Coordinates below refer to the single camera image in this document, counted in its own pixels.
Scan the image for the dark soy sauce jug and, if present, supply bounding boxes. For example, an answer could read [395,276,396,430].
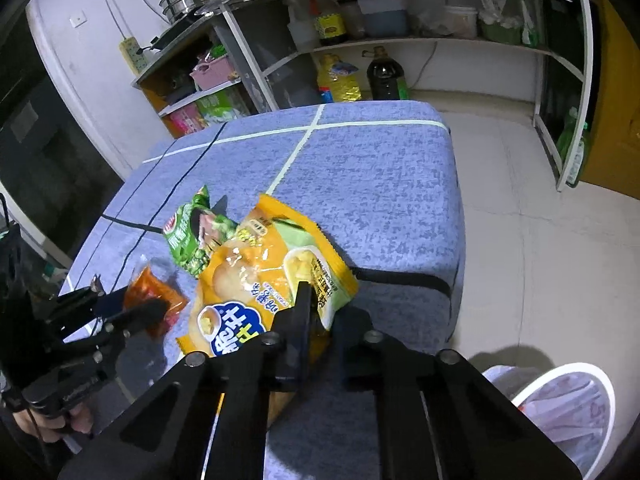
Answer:
[362,46,409,101]

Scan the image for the blue checked tablecloth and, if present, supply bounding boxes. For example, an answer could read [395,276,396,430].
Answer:
[62,101,465,479]

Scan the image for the green snack bag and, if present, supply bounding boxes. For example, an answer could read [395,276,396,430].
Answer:
[163,185,238,278]

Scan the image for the pink storage basket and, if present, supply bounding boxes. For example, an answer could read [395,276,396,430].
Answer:
[190,55,236,90]

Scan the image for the yellow chips bag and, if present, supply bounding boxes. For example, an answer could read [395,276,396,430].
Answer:
[176,193,360,426]

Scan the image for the white trash bin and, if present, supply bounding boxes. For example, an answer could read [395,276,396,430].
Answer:
[483,362,616,479]

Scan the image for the person's left hand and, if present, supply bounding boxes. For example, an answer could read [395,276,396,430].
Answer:
[13,403,93,443]

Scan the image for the power strip on wall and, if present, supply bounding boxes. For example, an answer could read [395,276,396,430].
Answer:
[118,37,149,75]

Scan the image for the white metal shelf rack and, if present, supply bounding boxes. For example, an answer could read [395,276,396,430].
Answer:
[134,0,594,186]

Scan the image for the orange snack packet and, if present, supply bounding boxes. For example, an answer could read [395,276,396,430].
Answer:
[122,264,189,339]

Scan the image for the green bottle by shelf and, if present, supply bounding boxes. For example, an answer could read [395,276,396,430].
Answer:
[555,106,591,189]

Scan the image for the yellow cooking oil bottle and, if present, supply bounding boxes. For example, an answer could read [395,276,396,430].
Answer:
[317,53,361,103]

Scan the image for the black induction cooker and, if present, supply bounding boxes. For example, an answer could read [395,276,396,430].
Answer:
[149,20,200,51]

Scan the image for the wooden door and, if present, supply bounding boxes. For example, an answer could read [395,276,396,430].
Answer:
[582,0,639,198]

